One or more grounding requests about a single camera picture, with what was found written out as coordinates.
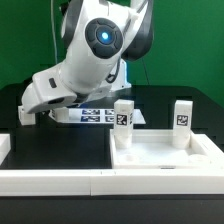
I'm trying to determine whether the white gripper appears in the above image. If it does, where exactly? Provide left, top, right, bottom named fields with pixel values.
left=21, top=64, right=84, bottom=114

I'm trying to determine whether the white square table top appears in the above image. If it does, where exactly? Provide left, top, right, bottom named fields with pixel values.
left=110, top=129, right=212, bottom=169

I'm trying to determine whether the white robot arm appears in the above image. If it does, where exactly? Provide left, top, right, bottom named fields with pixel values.
left=22, top=0, right=154, bottom=114

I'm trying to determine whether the sheet of fiducial markers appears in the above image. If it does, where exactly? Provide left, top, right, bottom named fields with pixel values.
left=68, top=108, right=145, bottom=124

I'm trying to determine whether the white left fence wall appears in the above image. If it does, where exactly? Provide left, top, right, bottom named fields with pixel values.
left=0, top=134, right=11, bottom=165

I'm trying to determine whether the white fence wall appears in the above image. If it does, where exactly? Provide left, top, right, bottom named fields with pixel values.
left=196, top=134, right=224, bottom=169
left=0, top=169, right=224, bottom=196
left=0, top=134, right=11, bottom=165

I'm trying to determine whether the grey hanging cable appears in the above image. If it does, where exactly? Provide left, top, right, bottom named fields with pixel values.
left=50, top=0, right=59, bottom=64

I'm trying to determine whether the white front fence wall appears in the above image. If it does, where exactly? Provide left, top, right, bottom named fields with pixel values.
left=0, top=169, right=224, bottom=196

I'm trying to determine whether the white right fence wall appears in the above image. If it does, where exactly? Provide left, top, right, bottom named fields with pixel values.
left=196, top=134, right=224, bottom=169

